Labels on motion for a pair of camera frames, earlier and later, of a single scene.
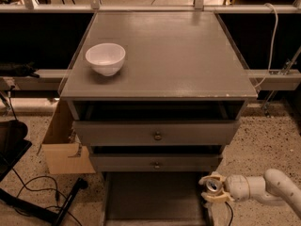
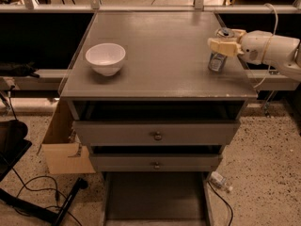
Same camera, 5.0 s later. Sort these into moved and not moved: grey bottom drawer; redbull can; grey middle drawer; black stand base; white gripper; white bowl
Moved: white gripper; redbull can
Not moved: grey middle drawer; black stand base; white bowl; grey bottom drawer
